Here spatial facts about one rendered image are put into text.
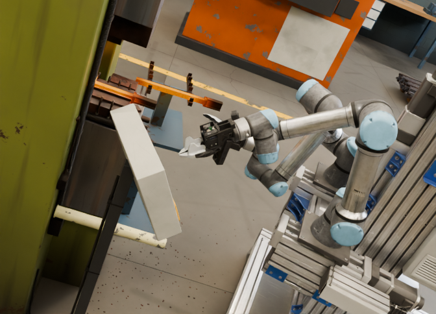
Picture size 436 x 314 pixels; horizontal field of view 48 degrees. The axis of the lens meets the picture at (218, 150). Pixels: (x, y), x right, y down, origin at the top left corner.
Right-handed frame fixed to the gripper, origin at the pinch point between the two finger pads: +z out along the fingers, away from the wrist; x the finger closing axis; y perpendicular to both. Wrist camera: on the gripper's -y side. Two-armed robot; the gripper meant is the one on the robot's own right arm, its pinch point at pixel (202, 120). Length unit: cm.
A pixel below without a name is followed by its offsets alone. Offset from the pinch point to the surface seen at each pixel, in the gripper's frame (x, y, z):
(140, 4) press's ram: -17, -43, 37
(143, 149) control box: -65, -18, 21
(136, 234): -38, 37, 12
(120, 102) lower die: -6.5, 1.2, 34.2
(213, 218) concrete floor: 68, 100, -40
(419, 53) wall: 749, 89, -440
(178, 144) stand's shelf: 33.1, 34.4, 2.7
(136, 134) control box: -58, -18, 24
